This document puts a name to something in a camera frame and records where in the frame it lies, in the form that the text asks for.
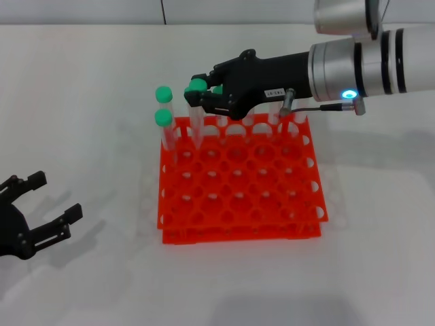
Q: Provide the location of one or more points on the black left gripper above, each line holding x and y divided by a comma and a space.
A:
12, 234

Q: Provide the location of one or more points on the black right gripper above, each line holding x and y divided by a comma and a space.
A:
272, 76

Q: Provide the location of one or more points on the orange plastic test tube rack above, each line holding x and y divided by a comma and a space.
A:
238, 238

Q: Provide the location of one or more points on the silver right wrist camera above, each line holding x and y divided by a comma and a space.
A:
343, 17

